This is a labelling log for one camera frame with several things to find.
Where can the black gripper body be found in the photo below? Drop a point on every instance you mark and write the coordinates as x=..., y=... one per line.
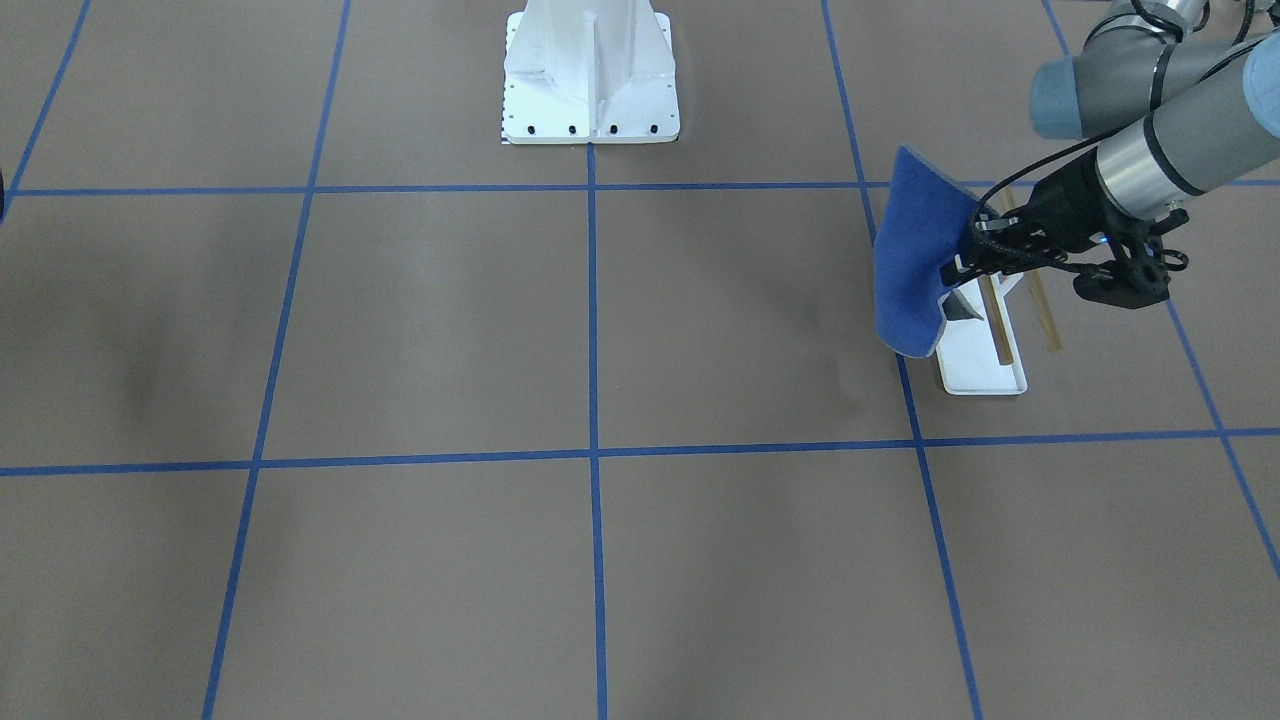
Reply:
x=1062, y=207

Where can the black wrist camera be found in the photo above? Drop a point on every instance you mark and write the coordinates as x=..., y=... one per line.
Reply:
x=1138, y=276

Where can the white wooden towel rack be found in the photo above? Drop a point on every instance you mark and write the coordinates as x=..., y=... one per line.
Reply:
x=978, y=356

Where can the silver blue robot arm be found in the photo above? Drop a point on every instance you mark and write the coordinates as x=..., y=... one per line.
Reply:
x=1156, y=118

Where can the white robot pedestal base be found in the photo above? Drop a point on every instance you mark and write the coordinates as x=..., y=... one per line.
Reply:
x=579, y=72

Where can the blue towel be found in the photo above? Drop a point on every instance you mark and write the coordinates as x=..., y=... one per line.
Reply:
x=925, y=225

